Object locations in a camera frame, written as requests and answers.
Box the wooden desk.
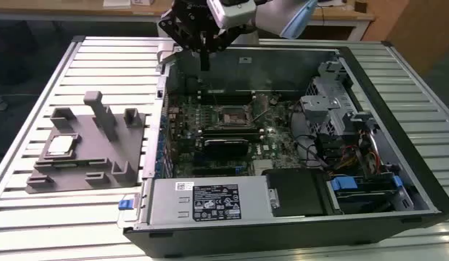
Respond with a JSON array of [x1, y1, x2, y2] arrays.
[[0, 0, 377, 41]]

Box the coloured wire bundle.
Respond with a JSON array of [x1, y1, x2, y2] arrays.
[[327, 130, 382, 176]]

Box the black open PC case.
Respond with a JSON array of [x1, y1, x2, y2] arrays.
[[117, 40, 449, 259]]

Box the white cardboard box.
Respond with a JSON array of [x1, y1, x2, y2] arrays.
[[102, 0, 133, 8]]

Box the black RAM slot bank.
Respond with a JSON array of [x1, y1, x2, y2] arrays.
[[197, 89, 257, 105], [200, 128, 265, 141]]

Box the grey parts rack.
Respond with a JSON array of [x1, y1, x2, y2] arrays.
[[24, 91, 148, 194]]

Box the blue disk carrier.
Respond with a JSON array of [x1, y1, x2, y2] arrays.
[[330, 176, 359, 193]]

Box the black graphics card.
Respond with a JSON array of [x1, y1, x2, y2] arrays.
[[204, 138, 250, 159]]

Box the thin metal locking lever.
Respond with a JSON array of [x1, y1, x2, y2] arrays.
[[253, 106, 274, 121]]

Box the green motherboard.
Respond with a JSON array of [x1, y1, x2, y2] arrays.
[[165, 91, 321, 177]]

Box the small silver heatsink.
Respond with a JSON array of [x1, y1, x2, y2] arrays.
[[252, 159, 276, 173]]

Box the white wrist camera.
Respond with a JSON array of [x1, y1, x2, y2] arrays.
[[208, 0, 260, 29]]

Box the black expansion slot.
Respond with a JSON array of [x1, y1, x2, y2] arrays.
[[192, 166, 244, 176]]

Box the CPU socket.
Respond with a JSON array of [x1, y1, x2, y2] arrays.
[[216, 104, 256, 129]]

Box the black plastic fan shroud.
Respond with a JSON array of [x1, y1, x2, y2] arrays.
[[262, 168, 335, 218]]

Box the silver metal drive cage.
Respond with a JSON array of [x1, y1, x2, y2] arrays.
[[298, 61, 359, 136]]

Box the wooden cabinet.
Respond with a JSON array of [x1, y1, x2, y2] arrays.
[[361, 0, 449, 76]]

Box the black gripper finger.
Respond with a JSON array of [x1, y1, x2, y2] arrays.
[[205, 24, 248, 72], [158, 10, 208, 72]]

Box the silver power supply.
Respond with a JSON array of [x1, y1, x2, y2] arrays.
[[145, 175, 274, 226]]

